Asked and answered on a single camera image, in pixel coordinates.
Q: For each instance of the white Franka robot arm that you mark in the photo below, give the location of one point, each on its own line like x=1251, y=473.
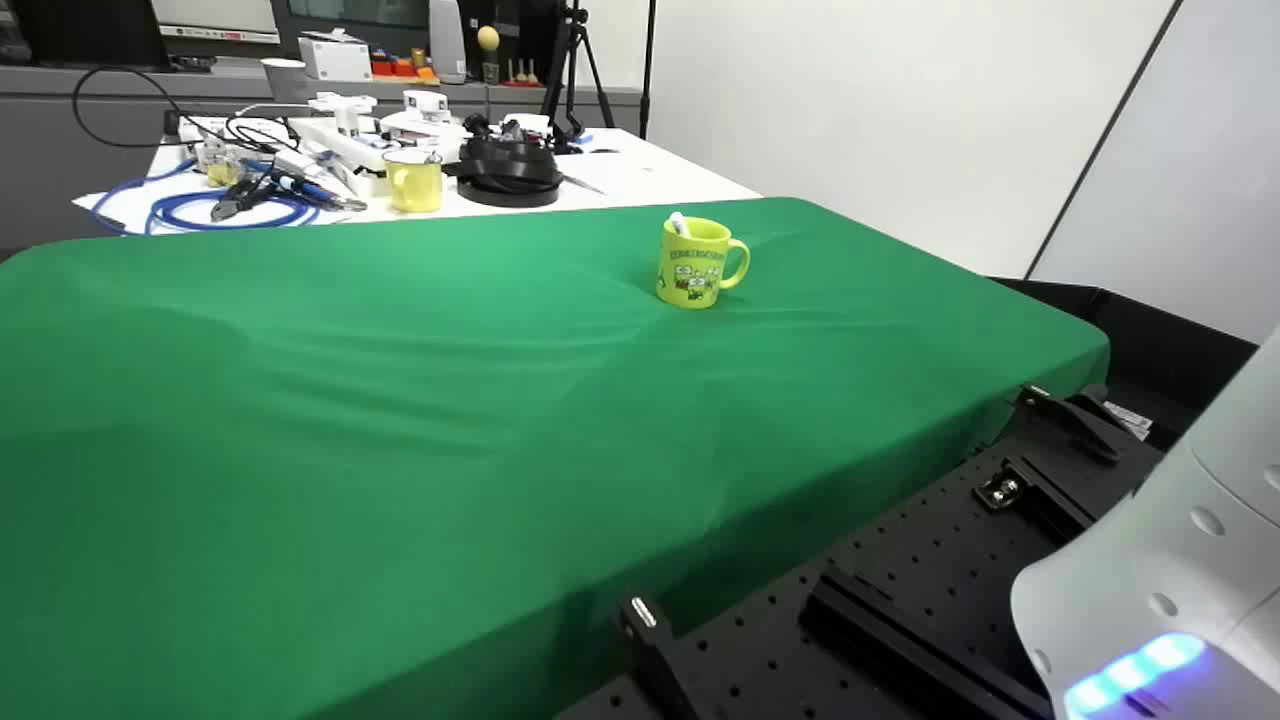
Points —
x=1174, y=563

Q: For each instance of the yellow cartoon mug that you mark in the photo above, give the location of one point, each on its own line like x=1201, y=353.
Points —
x=690, y=272

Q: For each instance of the black round headset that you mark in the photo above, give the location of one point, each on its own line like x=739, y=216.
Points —
x=504, y=165

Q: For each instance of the green table cloth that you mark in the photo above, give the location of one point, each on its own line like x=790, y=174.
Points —
x=400, y=452

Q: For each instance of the black clamp with white label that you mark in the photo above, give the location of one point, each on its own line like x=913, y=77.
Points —
x=651, y=635

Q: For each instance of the translucent yellow cup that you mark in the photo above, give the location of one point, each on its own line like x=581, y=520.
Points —
x=415, y=185

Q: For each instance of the black vertical pole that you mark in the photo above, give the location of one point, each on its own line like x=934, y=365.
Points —
x=651, y=64

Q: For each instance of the white device with lid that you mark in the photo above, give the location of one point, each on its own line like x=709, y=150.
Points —
x=420, y=121

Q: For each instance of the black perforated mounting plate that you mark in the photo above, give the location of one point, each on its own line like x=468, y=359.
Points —
x=921, y=563

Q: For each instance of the wooden ball on stand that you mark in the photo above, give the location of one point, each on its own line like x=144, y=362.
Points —
x=491, y=38

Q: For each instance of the small white box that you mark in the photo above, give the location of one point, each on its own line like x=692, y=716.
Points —
x=332, y=56

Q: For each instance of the black toggle clamp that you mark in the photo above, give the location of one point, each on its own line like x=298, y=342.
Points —
x=1080, y=422

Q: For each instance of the dark computer monitor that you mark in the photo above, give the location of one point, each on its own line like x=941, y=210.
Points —
x=354, y=18

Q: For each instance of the black office chair back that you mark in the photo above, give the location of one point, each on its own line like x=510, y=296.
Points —
x=95, y=25

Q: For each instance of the black camera tripod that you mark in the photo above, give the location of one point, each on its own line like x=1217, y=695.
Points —
x=579, y=60

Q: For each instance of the long black bar bracket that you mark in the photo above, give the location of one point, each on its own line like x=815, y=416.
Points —
x=904, y=640

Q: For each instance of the black bracket with metal screw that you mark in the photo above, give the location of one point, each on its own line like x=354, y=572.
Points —
x=1021, y=484

